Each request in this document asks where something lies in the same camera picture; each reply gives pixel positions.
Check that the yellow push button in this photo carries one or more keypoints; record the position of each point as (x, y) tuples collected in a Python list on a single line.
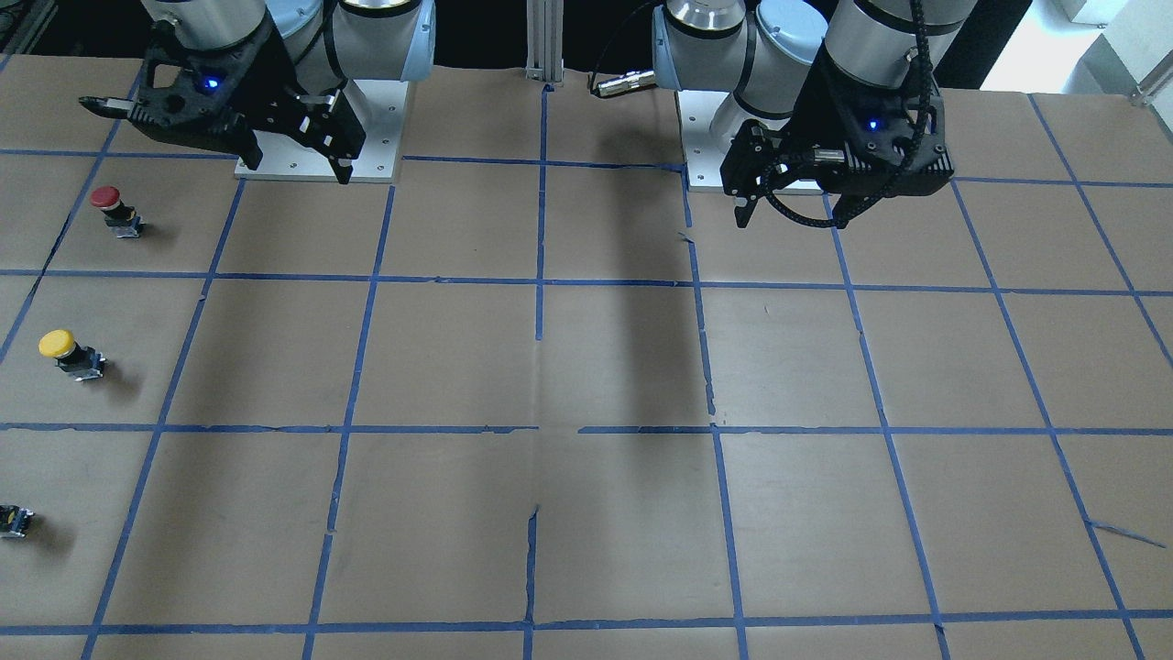
[(78, 361)]

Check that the aluminium frame post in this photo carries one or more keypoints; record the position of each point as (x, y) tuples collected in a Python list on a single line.
[(544, 59)]

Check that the red push button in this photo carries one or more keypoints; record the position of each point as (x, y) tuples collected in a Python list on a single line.
[(122, 219)]

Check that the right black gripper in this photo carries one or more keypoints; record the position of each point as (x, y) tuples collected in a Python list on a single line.
[(277, 75)]

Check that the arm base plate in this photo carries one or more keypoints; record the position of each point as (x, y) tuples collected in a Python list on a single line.
[(382, 106), (709, 120)]

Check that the green push button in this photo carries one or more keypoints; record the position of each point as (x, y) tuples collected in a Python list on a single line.
[(15, 521)]

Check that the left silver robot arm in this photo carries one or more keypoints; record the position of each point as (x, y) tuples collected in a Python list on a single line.
[(763, 55)]

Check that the silver cable connector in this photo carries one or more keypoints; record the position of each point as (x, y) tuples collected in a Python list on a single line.
[(629, 83)]

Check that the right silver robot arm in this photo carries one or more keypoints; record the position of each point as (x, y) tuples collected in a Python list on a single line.
[(331, 43)]

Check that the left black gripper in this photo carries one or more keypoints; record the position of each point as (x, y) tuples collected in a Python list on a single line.
[(813, 108)]

